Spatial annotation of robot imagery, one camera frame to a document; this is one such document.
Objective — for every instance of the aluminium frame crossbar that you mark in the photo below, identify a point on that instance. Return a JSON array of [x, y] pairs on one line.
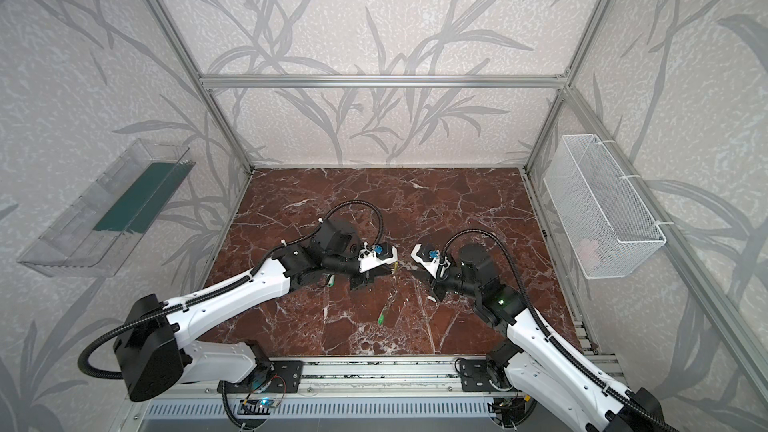
[[220, 81]]

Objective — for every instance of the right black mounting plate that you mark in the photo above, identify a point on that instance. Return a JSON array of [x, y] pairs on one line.
[[478, 375]]

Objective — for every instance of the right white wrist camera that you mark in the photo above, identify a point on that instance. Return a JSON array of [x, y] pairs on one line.
[[434, 262]]

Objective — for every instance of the green led circuit board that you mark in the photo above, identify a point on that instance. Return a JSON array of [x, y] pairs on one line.
[[258, 406]]

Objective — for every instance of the white wire mesh basket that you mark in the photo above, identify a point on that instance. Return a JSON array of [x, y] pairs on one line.
[[595, 199]]

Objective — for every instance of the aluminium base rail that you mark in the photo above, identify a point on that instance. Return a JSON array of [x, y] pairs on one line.
[[378, 375]]

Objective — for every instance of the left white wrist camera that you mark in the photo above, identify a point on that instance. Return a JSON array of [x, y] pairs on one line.
[[371, 257]]

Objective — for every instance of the slotted grey cable duct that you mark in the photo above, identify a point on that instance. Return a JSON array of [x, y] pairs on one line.
[[471, 407]]

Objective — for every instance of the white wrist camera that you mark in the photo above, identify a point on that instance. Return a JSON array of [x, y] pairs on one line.
[[371, 257], [434, 262]]

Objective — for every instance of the black mounting plate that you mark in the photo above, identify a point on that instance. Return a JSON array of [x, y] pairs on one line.
[[478, 375], [282, 376]]

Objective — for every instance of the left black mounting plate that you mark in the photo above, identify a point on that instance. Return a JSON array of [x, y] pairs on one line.
[[282, 376]]

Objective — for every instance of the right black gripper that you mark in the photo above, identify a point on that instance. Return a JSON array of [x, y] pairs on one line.
[[434, 280]]

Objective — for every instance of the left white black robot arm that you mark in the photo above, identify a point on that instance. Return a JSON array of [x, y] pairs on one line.
[[159, 345]]

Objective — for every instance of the pink object in basket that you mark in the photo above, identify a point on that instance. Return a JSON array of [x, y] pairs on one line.
[[588, 254]]

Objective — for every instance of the clear plastic wall tray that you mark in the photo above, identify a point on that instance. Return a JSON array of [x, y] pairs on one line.
[[96, 234]]

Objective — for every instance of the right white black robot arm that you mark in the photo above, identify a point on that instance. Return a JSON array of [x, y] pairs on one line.
[[535, 358]]

